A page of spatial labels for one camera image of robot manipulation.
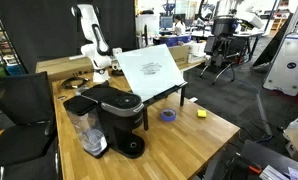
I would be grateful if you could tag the white plastic jug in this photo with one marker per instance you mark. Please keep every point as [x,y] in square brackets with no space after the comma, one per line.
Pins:
[295,125]

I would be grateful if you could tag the white idle robot arm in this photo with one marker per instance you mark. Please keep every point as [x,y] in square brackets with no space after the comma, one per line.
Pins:
[89,23]

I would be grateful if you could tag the seated person white shirt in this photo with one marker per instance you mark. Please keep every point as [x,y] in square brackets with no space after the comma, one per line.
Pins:
[179,26]

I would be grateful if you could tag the black Keurig coffee maker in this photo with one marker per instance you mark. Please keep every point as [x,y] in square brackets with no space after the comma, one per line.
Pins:
[122,116]

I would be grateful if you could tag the black curtain backdrop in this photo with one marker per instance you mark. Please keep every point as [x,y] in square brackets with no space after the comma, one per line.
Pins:
[39,30]

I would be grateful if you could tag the black mesh office chair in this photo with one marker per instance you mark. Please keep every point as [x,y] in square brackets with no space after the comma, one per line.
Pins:
[19,96]

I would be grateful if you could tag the long flat cardboard box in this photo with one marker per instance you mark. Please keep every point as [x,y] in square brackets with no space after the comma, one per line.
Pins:
[59,66]

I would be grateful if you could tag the white panel cart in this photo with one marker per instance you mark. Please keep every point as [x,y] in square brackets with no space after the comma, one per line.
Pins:
[285,73]

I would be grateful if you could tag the metal storage shelf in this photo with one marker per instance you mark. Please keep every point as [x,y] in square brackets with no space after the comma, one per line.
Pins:
[9,68]

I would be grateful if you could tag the cardboard box with print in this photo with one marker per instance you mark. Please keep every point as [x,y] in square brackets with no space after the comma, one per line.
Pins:
[180,55]

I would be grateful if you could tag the black equipment case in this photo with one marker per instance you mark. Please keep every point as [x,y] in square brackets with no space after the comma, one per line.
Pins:
[265,156]

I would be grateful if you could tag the black riser stand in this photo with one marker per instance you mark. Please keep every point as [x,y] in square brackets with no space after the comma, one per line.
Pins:
[145,116]

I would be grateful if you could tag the white whiteboard panel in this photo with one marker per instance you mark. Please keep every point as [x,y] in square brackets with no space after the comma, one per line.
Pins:
[149,71]

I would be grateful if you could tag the yellow sponge block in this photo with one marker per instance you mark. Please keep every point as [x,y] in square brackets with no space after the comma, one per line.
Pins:
[202,113]

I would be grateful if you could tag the white stacked box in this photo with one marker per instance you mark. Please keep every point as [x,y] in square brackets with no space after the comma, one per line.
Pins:
[197,50]

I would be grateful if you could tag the dark rolling office chair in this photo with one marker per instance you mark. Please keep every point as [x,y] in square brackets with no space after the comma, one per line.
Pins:
[220,50]

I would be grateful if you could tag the blue tape roll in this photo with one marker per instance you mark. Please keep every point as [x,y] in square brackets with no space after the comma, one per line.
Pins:
[163,116]

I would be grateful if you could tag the blue storage bin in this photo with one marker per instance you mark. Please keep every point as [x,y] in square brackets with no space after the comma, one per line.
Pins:
[172,40]

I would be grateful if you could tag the clear water reservoir black lid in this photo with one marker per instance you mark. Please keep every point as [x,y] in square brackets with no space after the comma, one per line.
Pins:
[85,128]

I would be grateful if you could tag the computer monitor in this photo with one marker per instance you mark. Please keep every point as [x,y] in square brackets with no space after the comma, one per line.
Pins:
[166,22]

